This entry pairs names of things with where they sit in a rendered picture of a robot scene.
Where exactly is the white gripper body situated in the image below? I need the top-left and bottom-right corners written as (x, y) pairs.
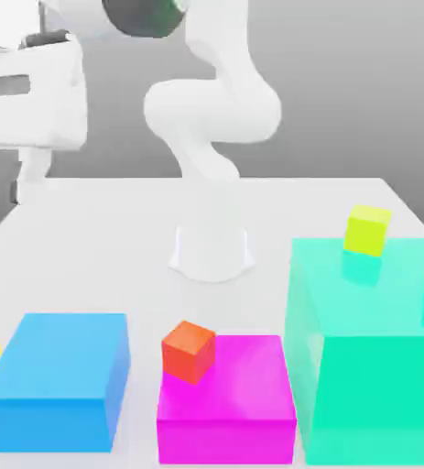
top-left (0, 35), bottom-right (89, 152)

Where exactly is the small orange cube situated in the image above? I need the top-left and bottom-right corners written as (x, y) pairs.
top-left (161, 320), bottom-right (217, 387)

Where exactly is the small yellow-green cube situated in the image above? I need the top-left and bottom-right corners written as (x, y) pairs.
top-left (342, 203), bottom-right (393, 258)

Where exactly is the large blue box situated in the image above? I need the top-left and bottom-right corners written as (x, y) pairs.
top-left (0, 311), bottom-right (132, 454)

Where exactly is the large magenta box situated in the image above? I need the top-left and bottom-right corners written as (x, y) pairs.
top-left (155, 333), bottom-right (299, 466)

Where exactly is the large teal box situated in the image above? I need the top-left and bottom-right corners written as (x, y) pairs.
top-left (283, 236), bottom-right (424, 467)

